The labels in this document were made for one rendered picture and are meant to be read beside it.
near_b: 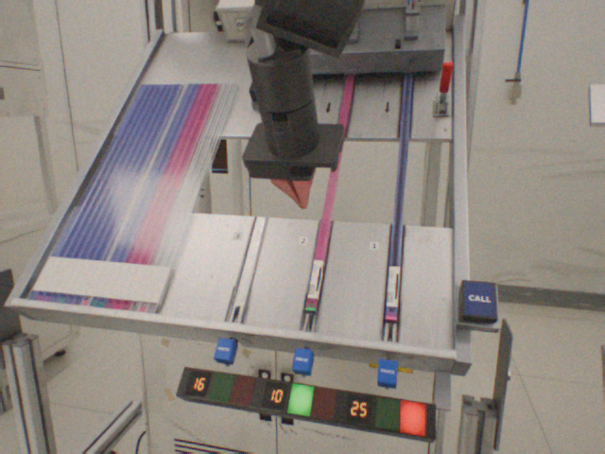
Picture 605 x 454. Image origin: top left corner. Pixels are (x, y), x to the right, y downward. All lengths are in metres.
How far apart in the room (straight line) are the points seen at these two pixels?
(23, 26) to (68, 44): 1.28
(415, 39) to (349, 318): 0.53
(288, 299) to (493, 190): 2.01
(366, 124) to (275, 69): 0.44
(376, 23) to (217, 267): 0.56
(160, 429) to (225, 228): 0.68
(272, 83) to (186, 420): 0.95
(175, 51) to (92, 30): 2.04
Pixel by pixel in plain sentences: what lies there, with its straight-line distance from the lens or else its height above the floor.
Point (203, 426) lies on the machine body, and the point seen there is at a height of 0.28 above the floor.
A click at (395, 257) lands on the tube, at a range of 0.65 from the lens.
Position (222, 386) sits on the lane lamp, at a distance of 0.64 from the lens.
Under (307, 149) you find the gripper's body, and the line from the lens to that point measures 0.46.
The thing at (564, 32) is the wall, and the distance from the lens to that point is 2.60.
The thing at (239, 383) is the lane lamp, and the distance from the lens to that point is 0.64.
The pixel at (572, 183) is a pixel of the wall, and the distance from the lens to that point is 2.63.
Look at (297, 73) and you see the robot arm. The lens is 0.41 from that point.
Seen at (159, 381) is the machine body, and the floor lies 0.38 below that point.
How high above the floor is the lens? 1.02
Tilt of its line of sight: 15 degrees down
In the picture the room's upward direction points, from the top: straight up
